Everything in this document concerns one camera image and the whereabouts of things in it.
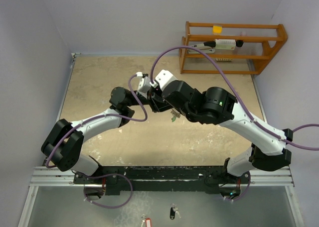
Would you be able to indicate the red tag key bunch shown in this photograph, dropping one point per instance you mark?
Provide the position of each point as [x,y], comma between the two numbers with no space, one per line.
[146,221]

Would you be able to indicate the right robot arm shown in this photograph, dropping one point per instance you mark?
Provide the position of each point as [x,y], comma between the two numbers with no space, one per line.
[218,107]

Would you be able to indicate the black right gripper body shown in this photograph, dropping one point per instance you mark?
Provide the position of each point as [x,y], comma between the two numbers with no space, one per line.
[182,112]

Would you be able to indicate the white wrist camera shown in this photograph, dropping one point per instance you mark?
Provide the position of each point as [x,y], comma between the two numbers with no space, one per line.
[144,84]
[164,78]

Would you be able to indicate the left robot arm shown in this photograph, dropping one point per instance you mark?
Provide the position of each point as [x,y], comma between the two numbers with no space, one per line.
[63,145]

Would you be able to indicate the yellow tape measure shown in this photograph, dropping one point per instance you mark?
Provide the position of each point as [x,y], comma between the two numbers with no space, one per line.
[217,30]

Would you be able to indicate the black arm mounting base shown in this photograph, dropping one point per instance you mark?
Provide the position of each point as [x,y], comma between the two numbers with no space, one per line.
[208,179]

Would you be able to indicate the metal corner bracket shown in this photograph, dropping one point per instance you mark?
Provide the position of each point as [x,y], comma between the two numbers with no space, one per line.
[74,56]

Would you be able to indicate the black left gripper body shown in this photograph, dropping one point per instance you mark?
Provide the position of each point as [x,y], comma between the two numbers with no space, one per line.
[154,105]

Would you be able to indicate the black tag key bunch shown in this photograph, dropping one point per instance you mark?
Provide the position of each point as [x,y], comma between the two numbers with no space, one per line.
[174,212]

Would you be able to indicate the aluminium extrusion rail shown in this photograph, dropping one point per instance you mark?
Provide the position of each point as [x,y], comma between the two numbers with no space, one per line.
[53,177]

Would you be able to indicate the white green staple box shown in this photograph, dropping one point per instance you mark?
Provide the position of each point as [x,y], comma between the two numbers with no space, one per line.
[225,44]

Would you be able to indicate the grey black stapler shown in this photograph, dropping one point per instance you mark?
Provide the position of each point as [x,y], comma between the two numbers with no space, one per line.
[207,47]

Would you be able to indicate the black red stamp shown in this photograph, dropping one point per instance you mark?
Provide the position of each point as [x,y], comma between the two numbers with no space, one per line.
[239,43]

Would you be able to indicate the wooden three-tier shelf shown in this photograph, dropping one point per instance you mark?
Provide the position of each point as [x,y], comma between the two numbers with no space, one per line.
[255,43]

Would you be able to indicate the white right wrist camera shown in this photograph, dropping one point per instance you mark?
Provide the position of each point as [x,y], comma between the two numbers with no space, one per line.
[164,78]

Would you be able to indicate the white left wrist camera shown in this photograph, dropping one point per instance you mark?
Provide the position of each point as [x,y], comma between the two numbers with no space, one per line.
[144,84]

